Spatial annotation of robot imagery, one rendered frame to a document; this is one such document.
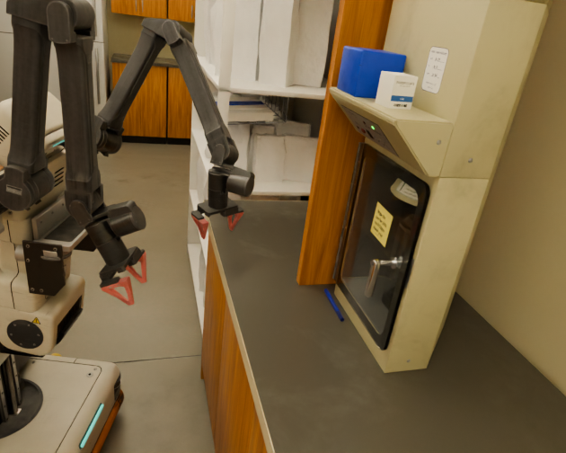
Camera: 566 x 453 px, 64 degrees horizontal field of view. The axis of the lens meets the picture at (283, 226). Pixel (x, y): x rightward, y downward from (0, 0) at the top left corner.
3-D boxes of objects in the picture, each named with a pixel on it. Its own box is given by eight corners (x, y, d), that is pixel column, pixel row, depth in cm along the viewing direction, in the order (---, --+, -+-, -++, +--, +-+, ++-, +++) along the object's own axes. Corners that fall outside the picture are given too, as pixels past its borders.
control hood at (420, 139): (366, 132, 110) (374, 90, 106) (440, 178, 82) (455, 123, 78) (322, 129, 107) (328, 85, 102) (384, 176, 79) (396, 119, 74)
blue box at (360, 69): (376, 92, 103) (384, 50, 99) (397, 101, 94) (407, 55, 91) (336, 88, 100) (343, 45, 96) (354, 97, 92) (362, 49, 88)
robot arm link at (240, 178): (227, 148, 130) (215, 142, 122) (263, 157, 127) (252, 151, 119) (216, 189, 131) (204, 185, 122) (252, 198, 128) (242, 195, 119)
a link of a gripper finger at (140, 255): (158, 274, 116) (141, 244, 112) (150, 289, 109) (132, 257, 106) (135, 281, 117) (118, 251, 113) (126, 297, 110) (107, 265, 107)
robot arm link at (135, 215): (83, 190, 104) (66, 204, 96) (127, 173, 102) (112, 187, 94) (109, 234, 109) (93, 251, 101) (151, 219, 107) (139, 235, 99)
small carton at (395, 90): (396, 103, 90) (402, 73, 87) (411, 110, 86) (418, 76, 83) (375, 102, 88) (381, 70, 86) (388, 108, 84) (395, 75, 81)
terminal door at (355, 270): (336, 279, 127) (364, 141, 110) (385, 354, 100) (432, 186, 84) (333, 279, 126) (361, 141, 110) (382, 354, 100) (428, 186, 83)
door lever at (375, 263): (388, 298, 98) (383, 291, 100) (399, 260, 94) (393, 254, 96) (366, 299, 96) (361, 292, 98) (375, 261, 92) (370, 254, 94)
